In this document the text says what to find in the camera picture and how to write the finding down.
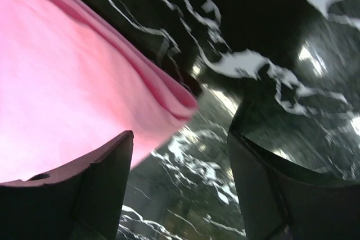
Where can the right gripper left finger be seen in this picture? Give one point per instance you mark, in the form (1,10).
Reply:
(84,194)

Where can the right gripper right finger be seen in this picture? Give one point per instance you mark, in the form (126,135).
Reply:
(282,200)

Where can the pink t shirt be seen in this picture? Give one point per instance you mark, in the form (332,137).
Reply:
(70,83)

